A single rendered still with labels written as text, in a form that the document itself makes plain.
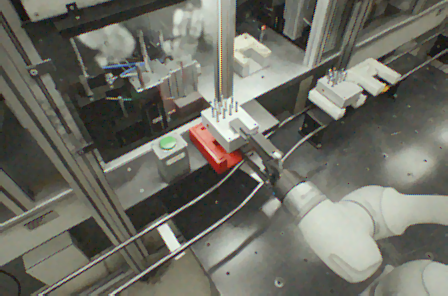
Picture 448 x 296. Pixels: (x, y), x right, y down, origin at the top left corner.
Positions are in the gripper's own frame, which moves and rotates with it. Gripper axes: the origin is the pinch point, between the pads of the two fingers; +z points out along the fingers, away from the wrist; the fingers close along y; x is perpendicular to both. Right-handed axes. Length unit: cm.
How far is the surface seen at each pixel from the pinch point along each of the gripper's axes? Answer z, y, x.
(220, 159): 0.5, -7.0, 5.8
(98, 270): 34, -104, 59
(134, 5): 15.4, 32.7, 14.9
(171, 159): 5.4, -3.2, 17.5
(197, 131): 12.6, -7.4, 5.5
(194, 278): 2, -104, 20
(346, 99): -1.1, -11.3, -45.2
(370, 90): 0, -18, -64
